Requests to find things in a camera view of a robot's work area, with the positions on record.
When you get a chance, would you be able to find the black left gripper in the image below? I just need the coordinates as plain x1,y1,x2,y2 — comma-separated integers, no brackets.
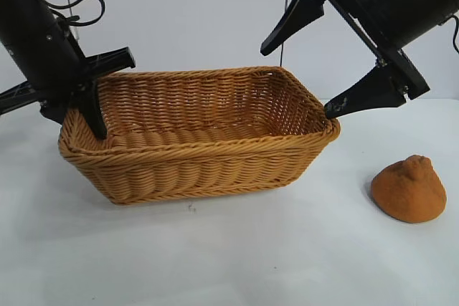
0,0,136,141

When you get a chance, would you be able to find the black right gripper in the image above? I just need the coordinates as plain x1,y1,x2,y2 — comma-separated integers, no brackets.
260,0,459,120

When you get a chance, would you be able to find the tan woven wicker basket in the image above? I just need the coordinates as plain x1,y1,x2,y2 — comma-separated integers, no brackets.
58,65,341,207

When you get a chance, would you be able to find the orange-brown bread bun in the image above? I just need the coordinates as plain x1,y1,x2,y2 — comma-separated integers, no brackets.
370,154,448,224

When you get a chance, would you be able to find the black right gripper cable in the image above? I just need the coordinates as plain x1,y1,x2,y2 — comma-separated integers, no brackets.
437,14,459,54

